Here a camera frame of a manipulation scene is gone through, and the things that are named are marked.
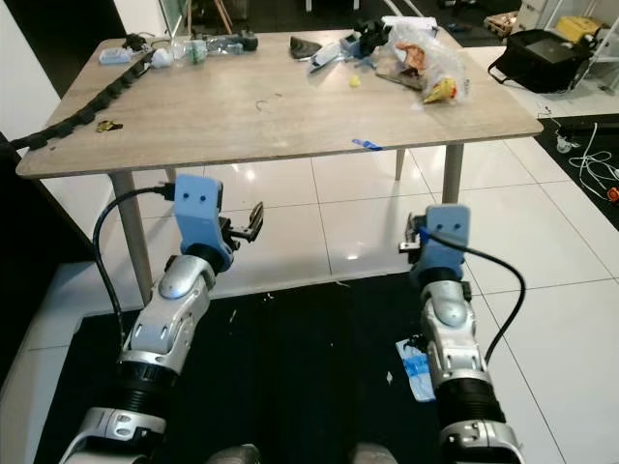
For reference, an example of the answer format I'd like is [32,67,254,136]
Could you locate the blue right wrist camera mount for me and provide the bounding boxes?
[410,205,473,287]

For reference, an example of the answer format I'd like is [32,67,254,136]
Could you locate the yellow orange snack packet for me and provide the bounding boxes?
[423,76,459,104]

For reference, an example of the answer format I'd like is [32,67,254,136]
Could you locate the small black adapter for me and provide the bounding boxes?
[231,31,260,52]
[123,34,152,55]

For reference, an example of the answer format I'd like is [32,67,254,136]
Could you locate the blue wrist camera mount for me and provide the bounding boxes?
[172,176,236,274]
[410,205,473,287]

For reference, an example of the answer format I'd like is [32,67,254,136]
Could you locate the black cable drag chain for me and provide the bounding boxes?
[10,58,158,152]

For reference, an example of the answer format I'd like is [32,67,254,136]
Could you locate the white blue plastic packet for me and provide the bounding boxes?
[396,333,437,403]

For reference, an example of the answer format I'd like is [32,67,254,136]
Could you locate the grey robot left leg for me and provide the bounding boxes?
[212,444,261,464]

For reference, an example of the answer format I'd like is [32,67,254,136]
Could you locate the grey robot leg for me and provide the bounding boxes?
[352,444,398,464]
[212,444,261,464]

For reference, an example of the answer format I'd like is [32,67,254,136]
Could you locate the wooden pallet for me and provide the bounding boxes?
[483,12,522,39]

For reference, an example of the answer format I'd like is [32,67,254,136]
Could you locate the white shelf rack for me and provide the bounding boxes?
[513,0,619,96]

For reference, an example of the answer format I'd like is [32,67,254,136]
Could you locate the white floor cable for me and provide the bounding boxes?
[555,120,619,196]

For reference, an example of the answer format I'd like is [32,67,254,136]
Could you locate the grey robot right leg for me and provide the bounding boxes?
[352,444,398,464]

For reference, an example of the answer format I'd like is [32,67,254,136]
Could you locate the clear plastic bottle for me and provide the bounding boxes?
[169,38,243,65]

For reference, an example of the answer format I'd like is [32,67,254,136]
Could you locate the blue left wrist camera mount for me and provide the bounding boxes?
[172,176,236,274]

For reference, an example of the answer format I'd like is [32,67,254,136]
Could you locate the black floor mat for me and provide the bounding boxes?
[34,274,448,464]
[536,113,619,231]

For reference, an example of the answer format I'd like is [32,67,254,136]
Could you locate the black carry bag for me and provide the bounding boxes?
[487,29,592,96]

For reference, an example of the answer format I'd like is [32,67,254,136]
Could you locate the light wooden table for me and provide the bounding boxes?
[15,29,544,303]

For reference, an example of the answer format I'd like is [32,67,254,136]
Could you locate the black wedge-shaped object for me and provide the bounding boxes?
[289,37,326,62]

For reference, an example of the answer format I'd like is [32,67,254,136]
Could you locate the white blue handheld tool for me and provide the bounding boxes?
[309,40,355,72]

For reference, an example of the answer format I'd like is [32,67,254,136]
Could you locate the yellow box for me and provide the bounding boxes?
[552,15,604,43]

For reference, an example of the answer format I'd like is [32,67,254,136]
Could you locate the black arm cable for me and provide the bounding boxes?
[93,186,178,351]
[420,226,527,364]

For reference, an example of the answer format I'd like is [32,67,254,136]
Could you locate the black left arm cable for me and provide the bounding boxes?
[93,186,178,351]

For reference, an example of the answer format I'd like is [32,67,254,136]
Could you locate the clear plastic food bag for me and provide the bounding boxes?
[381,18,471,106]

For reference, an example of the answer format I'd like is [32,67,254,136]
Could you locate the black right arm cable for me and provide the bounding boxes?
[420,226,527,364]

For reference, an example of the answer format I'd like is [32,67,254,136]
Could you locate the black handheld device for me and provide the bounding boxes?
[353,20,394,55]

